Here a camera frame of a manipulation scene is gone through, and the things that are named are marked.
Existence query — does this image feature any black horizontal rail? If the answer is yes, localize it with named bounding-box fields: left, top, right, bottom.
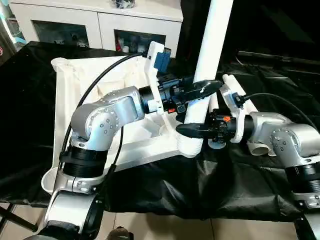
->
left=237, top=50, right=320, bottom=67

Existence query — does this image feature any black metal table frame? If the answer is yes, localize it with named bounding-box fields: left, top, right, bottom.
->
left=0, top=202, right=39, bottom=234

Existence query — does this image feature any pale blue plastic sheet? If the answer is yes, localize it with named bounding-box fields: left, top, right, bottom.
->
left=0, top=0, right=26, bottom=51

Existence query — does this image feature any white cabinet with glass doors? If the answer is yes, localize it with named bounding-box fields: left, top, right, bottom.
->
left=9, top=0, right=184, bottom=59

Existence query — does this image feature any dark object on cabinet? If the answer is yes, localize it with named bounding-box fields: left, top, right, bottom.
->
left=111, top=0, right=136, bottom=10

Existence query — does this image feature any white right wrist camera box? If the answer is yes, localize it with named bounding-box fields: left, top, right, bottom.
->
left=220, top=82, right=249, bottom=143

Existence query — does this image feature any white plastic table leg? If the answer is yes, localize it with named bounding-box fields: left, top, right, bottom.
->
left=207, top=92, right=227, bottom=151
left=176, top=0, right=235, bottom=159
left=221, top=74, right=251, bottom=116
left=227, top=75, right=277, bottom=157

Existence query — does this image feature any white plastic table top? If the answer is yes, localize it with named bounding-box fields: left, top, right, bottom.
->
left=41, top=54, right=205, bottom=195

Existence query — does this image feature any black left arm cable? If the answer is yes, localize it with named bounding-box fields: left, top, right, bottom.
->
left=59, top=52, right=151, bottom=168

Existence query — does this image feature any black plastic mat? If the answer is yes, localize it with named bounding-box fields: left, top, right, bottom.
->
left=0, top=41, right=320, bottom=223

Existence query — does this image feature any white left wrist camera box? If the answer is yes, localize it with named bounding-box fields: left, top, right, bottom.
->
left=144, top=41, right=174, bottom=115

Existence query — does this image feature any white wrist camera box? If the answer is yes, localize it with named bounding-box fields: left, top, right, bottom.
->
left=144, top=41, right=174, bottom=115
left=220, top=82, right=249, bottom=143

